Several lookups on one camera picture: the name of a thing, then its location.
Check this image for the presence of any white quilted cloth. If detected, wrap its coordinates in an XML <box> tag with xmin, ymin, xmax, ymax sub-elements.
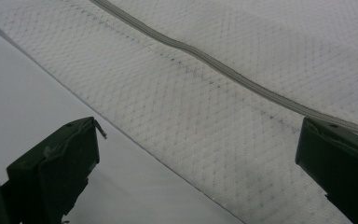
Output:
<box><xmin>0</xmin><ymin>0</ymin><xmax>358</xmax><ymax>224</ymax></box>

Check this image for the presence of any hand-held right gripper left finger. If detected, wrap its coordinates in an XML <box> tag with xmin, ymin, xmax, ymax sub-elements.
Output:
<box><xmin>6</xmin><ymin>116</ymin><xmax>108</xmax><ymax>224</ymax></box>

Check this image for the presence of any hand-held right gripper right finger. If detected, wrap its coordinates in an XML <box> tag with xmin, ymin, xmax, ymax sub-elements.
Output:
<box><xmin>295</xmin><ymin>116</ymin><xmax>358</xmax><ymax>224</ymax></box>

